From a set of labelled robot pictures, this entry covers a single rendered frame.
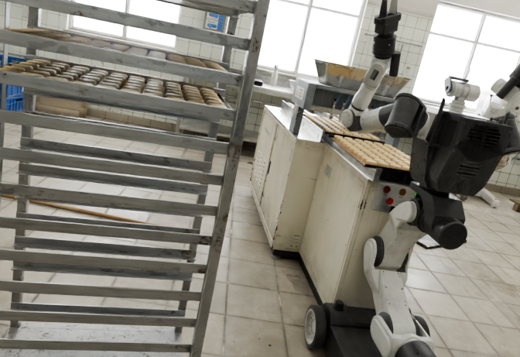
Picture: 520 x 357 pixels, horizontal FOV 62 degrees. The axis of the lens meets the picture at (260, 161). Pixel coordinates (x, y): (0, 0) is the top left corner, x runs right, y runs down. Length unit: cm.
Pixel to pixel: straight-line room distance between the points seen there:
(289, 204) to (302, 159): 30
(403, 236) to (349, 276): 40
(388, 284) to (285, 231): 96
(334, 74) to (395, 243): 113
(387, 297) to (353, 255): 28
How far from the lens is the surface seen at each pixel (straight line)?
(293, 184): 271
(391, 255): 208
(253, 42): 108
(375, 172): 203
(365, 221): 214
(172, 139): 112
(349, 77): 272
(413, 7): 622
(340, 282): 226
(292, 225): 282
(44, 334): 191
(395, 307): 205
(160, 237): 122
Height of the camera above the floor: 132
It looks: 15 degrees down
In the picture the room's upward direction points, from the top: 12 degrees clockwise
